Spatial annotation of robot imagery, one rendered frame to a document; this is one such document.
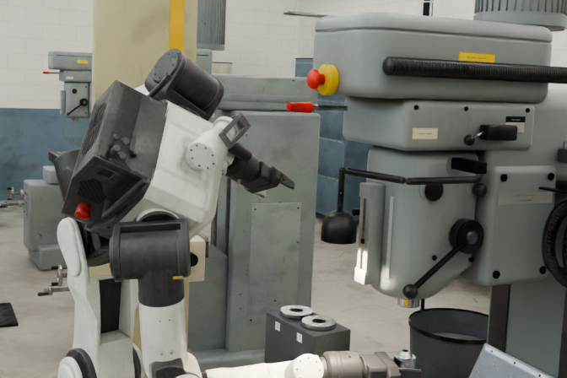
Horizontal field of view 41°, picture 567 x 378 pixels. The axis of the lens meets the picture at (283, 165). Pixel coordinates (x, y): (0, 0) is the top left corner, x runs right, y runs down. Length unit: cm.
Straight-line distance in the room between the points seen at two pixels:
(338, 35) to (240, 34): 968
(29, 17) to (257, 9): 321
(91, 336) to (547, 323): 108
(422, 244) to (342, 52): 42
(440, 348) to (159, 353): 222
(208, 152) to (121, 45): 169
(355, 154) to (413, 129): 749
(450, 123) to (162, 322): 68
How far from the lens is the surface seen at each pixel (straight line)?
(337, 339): 198
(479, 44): 155
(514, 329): 201
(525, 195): 167
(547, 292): 191
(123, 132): 153
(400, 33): 143
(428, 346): 362
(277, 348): 208
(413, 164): 153
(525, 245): 170
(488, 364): 206
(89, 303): 184
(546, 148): 171
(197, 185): 156
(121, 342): 192
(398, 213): 155
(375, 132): 154
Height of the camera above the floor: 176
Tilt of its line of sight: 7 degrees down
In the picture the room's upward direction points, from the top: 3 degrees clockwise
